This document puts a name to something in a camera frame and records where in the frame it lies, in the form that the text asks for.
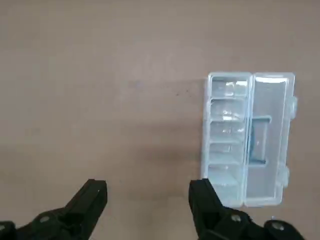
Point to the transparent plastic compartment box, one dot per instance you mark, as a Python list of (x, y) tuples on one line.
[(265, 105)]

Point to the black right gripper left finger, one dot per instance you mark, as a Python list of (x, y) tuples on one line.
[(75, 212)]

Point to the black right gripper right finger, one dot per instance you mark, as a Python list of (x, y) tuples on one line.
[(212, 215)]

